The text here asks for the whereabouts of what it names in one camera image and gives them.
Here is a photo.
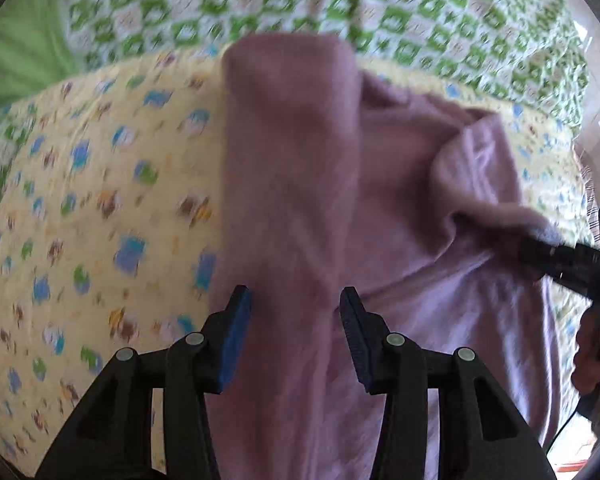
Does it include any purple knit sweater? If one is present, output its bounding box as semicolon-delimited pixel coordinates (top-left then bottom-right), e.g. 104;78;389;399
209;34;560;479

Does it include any person right hand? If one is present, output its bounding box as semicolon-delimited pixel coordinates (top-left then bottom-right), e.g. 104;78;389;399
571;307;600;396

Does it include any green white checkered quilt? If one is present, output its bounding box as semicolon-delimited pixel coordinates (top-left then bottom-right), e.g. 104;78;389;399
0;0;592;126

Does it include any yellow cartoon bear bedsheet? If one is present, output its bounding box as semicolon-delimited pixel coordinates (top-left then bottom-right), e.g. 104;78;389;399
0;49;594;478

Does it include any black cable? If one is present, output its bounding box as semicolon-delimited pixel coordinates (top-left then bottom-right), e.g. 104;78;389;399
544;398;589;453

